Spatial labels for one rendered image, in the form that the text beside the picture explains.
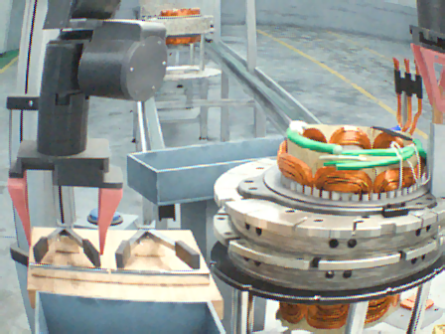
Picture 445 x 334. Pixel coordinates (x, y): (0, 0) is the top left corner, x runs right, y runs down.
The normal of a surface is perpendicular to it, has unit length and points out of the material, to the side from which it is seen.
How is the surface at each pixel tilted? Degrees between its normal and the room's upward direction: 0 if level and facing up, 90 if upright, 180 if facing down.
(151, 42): 94
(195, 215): 90
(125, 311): 90
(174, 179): 90
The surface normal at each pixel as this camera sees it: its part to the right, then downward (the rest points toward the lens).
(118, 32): -0.50, 0.10
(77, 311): 0.16, 0.24
